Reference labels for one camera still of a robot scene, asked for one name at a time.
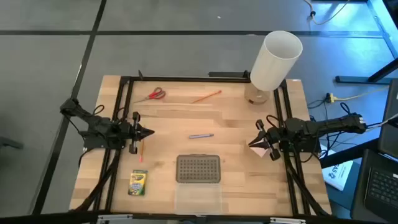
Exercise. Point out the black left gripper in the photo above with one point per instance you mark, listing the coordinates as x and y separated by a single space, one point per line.
134 133

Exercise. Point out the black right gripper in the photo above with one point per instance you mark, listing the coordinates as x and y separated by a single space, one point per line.
273 137

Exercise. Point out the pink sticky note pad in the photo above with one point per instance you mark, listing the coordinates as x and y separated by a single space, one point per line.
260 152

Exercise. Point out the orange pencil with pink eraser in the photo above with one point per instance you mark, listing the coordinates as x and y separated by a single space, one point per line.
141 151

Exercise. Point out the yellow green crayon box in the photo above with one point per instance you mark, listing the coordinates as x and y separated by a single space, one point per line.
138 182

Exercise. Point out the blue pen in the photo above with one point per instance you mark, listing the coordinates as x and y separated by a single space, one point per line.
201 136

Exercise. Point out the clear pencil case grey lid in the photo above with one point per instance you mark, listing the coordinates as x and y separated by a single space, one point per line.
198 169

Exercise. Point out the long orange pencil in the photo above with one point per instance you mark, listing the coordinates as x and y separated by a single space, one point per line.
206 96

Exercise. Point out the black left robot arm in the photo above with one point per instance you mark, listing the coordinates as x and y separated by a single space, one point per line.
99 127

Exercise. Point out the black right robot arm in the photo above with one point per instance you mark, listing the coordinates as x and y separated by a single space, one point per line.
314 127

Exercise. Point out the white shade lamp wooden base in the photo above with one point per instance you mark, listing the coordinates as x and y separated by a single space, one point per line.
273 62

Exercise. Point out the white printed booklet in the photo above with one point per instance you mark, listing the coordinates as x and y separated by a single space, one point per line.
337 175

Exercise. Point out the black desk foot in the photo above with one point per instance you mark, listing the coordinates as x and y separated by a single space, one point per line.
360 79

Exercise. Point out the black laptop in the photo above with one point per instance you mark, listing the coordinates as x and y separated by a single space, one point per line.
381 189

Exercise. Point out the black monitor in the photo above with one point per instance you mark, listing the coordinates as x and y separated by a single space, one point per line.
390 124

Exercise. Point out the grey chair foot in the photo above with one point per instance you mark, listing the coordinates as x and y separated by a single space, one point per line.
11 143

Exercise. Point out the black aluminium table frame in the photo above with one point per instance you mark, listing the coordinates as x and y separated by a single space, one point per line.
199 79

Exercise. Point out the silver mounting bracket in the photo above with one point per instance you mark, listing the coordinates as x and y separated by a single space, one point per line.
287 220
115 217

